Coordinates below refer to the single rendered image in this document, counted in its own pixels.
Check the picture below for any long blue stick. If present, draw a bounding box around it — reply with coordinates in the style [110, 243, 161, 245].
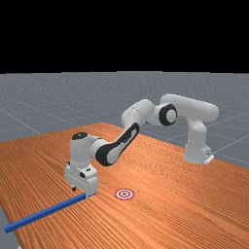
[4, 193, 88, 234]

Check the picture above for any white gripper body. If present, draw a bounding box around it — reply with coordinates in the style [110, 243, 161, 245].
[63, 161, 99, 196]

